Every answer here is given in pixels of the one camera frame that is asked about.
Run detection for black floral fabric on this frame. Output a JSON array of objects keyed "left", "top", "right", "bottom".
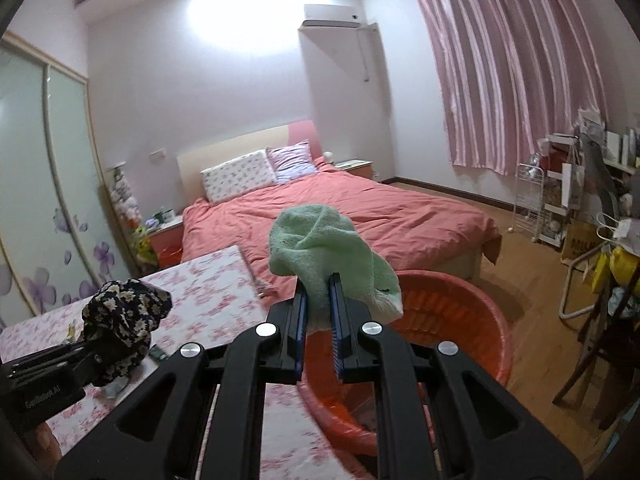
[{"left": 81, "top": 280, "right": 172, "bottom": 387}]

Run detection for green terry towel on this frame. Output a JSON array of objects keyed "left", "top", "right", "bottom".
[{"left": 269, "top": 204, "right": 404, "bottom": 332}]

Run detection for small dark green packet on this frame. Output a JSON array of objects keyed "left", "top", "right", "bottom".
[{"left": 149, "top": 344, "right": 169, "bottom": 364}]

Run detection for orange plastic laundry basket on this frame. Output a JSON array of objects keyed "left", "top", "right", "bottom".
[{"left": 297, "top": 268, "right": 516, "bottom": 458}]

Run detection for floral pink tablecloth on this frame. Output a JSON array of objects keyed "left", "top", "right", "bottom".
[{"left": 0, "top": 244, "right": 371, "bottom": 480}]

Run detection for glass sliding wardrobe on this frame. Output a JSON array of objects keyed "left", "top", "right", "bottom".
[{"left": 0, "top": 39, "right": 134, "bottom": 327}]

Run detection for pink left nightstand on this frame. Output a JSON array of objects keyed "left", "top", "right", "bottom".
[{"left": 149, "top": 214, "right": 183, "bottom": 269}]

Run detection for dark wooden chair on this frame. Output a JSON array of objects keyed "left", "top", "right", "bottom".
[{"left": 552, "top": 266, "right": 639, "bottom": 430}]

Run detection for hanging plush toys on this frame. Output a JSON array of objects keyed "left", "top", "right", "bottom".
[{"left": 110, "top": 162, "right": 157, "bottom": 269}]

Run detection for bed with coral duvet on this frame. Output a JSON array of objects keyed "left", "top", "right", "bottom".
[{"left": 178, "top": 120, "right": 502, "bottom": 304}]

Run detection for yellow cushion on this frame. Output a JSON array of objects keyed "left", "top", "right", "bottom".
[{"left": 591, "top": 247, "right": 639, "bottom": 294}]

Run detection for floral white pillow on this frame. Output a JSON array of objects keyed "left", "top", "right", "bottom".
[{"left": 201, "top": 150, "right": 277, "bottom": 204}]

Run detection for right nightstand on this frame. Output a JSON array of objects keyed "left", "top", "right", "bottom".
[{"left": 334, "top": 159, "right": 374, "bottom": 180}]

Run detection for striped pink pillow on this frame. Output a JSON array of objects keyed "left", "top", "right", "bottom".
[{"left": 267, "top": 140, "right": 317, "bottom": 184}]

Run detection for cluttered shelf rack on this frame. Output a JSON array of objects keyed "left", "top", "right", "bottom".
[{"left": 538, "top": 110, "right": 639, "bottom": 264}]

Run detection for pink curtain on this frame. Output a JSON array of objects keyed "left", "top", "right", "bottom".
[{"left": 416, "top": 0, "right": 608, "bottom": 176}]

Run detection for white air conditioner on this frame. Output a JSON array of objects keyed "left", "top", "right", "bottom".
[{"left": 302, "top": 4, "right": 361, "bottom": 29}]

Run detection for white wire rack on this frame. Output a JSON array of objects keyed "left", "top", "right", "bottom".
[{"left": 510, "top": 164, "right": 544, "bottom": 243}]

